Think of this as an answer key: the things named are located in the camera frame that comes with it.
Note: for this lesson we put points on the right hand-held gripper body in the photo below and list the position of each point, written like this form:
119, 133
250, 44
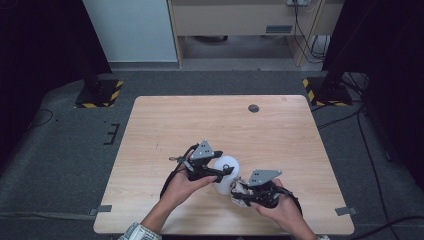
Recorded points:
265, 191

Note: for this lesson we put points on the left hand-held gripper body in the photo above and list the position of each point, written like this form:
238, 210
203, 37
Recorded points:
200, 163

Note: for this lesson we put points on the white cylinder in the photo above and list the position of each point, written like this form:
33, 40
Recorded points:
224, 186

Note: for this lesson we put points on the person's right hand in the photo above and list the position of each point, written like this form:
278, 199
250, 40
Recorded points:
286, 213

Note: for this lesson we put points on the person's left hand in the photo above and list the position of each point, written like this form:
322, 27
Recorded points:
183, 190

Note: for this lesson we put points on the dark round table grommet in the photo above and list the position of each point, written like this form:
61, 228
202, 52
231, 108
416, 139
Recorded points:
253, 108

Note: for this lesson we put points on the grey tape piece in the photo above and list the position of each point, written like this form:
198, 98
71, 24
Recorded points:
100, 210
346, 211

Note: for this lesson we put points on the black stand base striped edge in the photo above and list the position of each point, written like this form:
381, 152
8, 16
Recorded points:
101, 95
333, 96

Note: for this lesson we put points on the light wooden desk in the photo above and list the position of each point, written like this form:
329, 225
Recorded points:
233, 20

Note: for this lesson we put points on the grey vent panel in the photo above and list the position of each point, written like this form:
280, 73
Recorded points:
279, 29

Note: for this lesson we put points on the white cabinet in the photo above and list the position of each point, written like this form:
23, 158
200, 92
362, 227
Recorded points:
133, 30

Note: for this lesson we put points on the white power strip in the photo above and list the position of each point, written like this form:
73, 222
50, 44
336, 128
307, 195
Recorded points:
298, 2

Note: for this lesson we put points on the black curtain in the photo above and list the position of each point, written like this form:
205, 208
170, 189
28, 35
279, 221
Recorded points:
393, 50
40, 50

